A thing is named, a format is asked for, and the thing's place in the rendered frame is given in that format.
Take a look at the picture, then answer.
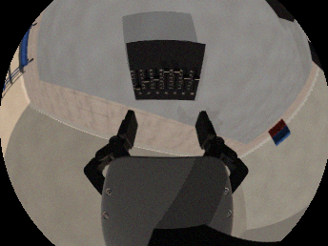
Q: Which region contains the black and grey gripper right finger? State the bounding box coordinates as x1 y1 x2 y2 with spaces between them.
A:
195 111 249 193

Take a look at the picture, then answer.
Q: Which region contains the black lighting desk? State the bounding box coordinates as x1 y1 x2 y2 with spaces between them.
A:
126 40 206 100

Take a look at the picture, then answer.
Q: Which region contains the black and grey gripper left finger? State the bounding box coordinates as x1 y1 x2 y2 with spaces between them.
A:
84 110 138 195

